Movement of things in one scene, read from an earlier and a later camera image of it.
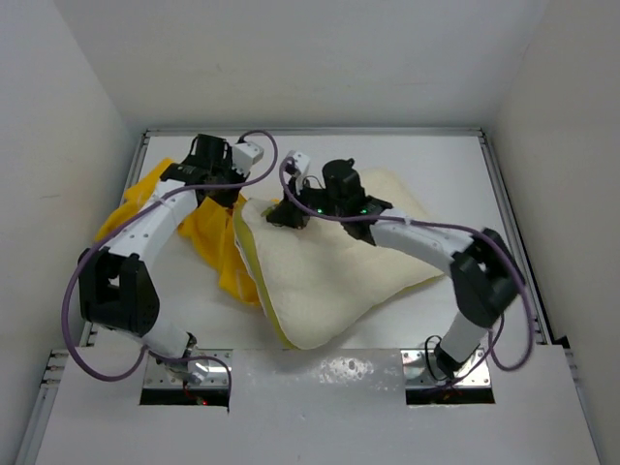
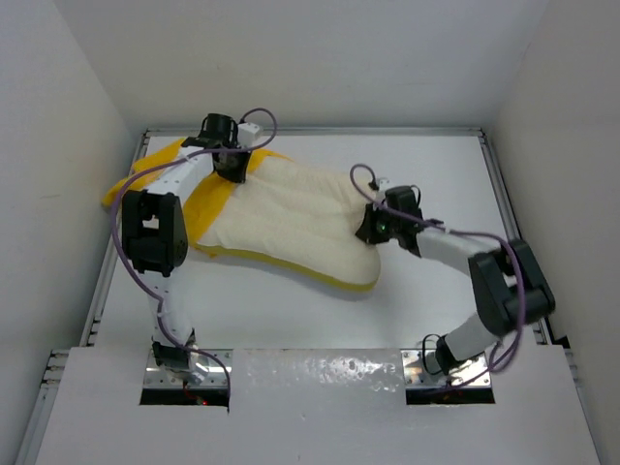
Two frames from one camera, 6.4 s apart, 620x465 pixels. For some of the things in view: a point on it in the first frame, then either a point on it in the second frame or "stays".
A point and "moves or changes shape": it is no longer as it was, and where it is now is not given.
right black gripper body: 318,200 -> 380,228
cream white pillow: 323,280 moves or changes shape
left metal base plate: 189,373 stays
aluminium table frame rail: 515,235 stays
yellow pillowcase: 220,224 moves or changes shape
